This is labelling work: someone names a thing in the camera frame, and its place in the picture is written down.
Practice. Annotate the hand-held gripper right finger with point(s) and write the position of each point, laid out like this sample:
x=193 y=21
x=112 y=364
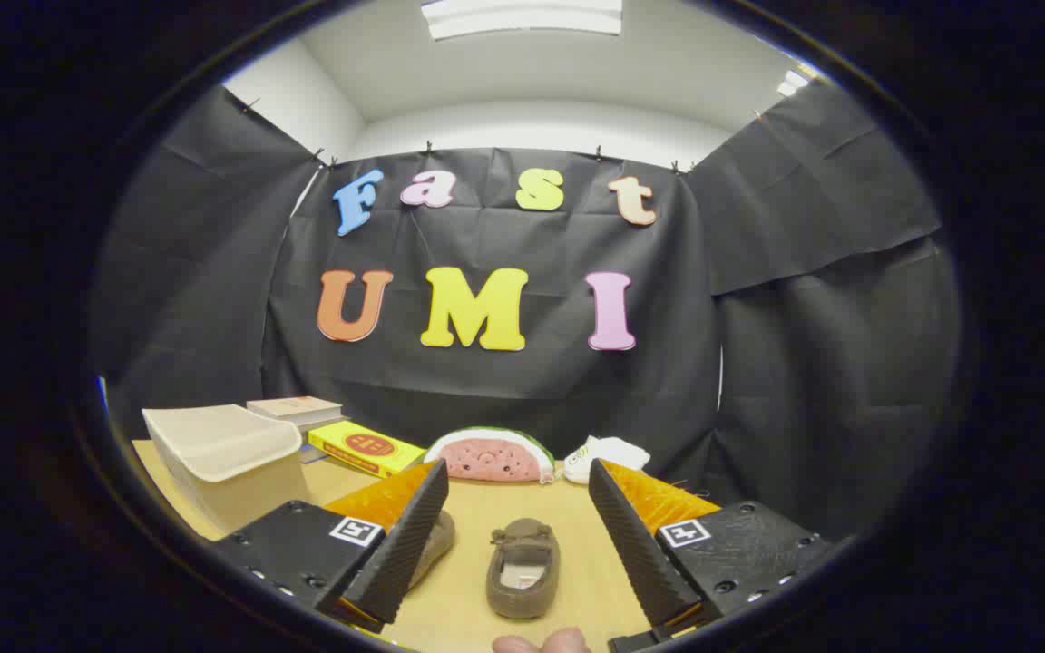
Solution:
x=636 y=544

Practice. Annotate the yellow book with red circle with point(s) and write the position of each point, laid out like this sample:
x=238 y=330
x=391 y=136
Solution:
x=368 y=446

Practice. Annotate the white plush toy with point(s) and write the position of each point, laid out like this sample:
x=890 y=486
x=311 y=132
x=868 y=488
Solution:
x=613 y=452

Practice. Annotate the blue book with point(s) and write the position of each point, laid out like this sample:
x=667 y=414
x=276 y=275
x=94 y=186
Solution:
x=312 y=453

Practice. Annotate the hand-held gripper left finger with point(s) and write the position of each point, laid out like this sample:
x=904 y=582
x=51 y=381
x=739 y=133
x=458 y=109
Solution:
x=400 y=544

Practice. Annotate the small ceiling light panel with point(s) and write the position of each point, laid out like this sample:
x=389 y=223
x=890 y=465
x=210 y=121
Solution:
x=793 y=83

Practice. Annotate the white book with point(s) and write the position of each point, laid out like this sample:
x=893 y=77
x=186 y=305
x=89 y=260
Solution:
x=312 y=422

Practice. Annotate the watermelon slice plush toy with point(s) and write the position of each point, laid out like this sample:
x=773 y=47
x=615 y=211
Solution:
x=491 y=458

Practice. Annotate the brown suede shoe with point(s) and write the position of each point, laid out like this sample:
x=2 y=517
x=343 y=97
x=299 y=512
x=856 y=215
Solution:
x=522 y=589
x=439 y=540

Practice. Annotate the beige fabric storage box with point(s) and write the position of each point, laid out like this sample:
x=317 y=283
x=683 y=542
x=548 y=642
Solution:
x=232 y=453

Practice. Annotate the beige cover book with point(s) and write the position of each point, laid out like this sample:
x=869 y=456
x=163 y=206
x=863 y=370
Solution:
x=296 y=405

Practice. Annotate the large ceiling light panel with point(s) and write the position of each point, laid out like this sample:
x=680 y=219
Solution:
x=522 y=16

